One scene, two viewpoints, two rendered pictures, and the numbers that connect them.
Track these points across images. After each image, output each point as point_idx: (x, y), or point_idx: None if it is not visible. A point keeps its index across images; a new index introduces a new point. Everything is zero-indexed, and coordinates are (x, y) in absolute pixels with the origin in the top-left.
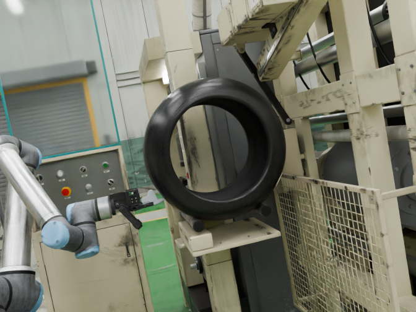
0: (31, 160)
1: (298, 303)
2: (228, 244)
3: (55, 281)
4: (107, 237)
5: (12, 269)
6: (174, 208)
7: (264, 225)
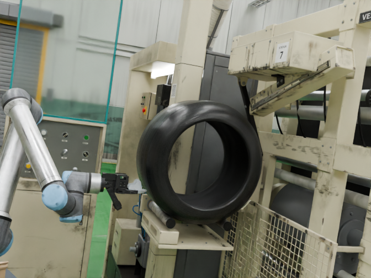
0: (35, 117)
1: None
2: (189, 246)
3: None
4: None
5: None
6: (144, 198)
7: (217, 235)
